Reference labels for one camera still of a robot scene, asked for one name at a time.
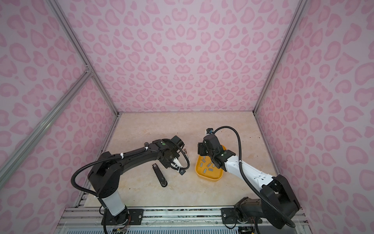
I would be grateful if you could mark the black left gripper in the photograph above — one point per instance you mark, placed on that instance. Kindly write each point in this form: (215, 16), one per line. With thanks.
(166, 163)

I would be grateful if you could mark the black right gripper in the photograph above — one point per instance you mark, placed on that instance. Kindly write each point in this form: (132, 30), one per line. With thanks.
(201, 147)

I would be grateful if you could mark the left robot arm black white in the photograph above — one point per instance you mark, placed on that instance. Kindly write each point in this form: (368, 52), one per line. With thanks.
(106, 172)

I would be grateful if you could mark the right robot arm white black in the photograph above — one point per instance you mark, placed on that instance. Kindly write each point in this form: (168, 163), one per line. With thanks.
(276, 202)

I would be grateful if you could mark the black stapler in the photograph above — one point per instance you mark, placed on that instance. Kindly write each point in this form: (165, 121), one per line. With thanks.
(160, 176)

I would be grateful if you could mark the yellow plastic tray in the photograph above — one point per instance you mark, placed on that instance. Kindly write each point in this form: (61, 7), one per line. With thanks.
(206, 169)

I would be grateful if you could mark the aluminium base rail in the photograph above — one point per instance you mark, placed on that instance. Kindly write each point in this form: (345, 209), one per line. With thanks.
(173, 220)

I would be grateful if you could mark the aluminium frame rail left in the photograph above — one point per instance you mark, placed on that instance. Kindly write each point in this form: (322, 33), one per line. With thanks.
(41, 60)

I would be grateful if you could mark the aluminium frame rail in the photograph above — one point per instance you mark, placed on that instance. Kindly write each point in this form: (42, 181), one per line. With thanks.
(41, 60)
(289, 34)

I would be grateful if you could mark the aluminium frame rail right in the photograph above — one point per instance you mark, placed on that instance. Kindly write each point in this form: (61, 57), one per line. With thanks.
(289, 34)

